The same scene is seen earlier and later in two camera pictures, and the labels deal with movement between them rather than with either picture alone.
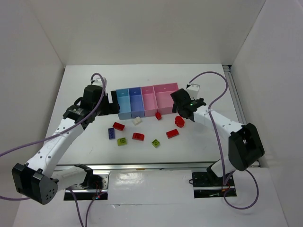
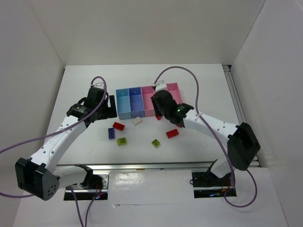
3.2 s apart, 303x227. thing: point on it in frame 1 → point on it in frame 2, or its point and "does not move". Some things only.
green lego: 155,143 does not move
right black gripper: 179,102 → 156,109
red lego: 172,133 does not move
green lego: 121,141 does not move
